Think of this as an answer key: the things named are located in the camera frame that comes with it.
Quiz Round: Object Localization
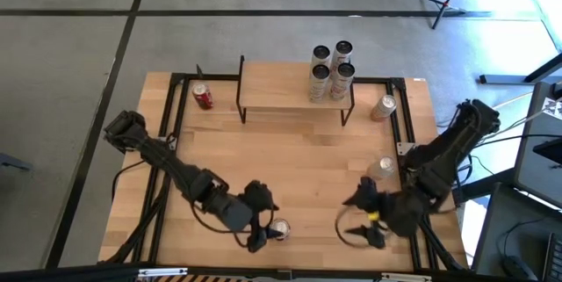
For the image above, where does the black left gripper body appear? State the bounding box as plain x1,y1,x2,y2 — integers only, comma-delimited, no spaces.
213,190,255,233

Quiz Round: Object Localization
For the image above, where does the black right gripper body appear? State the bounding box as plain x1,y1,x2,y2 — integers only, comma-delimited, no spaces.
377,192,436,238

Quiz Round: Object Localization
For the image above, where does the red Coca-Cola Star Wars can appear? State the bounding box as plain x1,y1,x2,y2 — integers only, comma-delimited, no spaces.
268,218,292,242
191,83,215,111

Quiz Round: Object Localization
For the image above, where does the pink Spindrift lemonade can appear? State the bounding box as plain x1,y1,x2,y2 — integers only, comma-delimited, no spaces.
366,155,396,182
370,94,399,122

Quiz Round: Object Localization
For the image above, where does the white Celsius slim can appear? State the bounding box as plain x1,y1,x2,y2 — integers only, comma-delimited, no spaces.
310,44,333,70
307,63,331,104
331,40,355,69
328,61,356,101

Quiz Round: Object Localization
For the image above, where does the silver mounting plate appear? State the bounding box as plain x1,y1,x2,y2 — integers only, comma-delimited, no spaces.
138,267,189,278
380,272,434,282

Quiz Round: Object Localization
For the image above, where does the dark grey desk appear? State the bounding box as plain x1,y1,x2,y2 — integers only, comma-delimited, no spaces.
472,182,562,282

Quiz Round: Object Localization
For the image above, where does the black computer mouse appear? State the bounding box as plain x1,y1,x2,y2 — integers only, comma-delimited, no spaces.
502,255,532,281

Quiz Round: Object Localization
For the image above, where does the black keyboard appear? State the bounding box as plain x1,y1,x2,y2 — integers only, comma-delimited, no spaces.
543,232,562,281

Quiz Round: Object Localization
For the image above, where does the black monitor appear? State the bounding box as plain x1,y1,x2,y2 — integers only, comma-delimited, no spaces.
532,137,562,165

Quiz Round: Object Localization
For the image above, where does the black desk foot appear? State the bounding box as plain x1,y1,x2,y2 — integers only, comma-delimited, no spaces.
478,52,562,86

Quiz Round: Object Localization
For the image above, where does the white printed marker sheet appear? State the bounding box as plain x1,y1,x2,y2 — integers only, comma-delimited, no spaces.
542,96,562,120

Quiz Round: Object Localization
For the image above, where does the grey chair base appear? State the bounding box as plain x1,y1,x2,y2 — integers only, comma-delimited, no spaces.
0,153,32,172

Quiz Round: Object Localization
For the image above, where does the black looped cable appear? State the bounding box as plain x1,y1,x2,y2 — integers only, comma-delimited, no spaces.
191,202,264,249
334,206,388,249

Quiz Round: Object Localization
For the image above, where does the wooden shelf with black frame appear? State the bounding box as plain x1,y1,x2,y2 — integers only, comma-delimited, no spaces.
235,54,356,127

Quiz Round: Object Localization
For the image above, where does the black aluminium table frame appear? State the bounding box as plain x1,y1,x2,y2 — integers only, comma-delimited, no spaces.
98,72,466,272

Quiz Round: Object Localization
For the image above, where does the white cable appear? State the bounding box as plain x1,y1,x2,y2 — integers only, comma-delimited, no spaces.
438,91,550,142

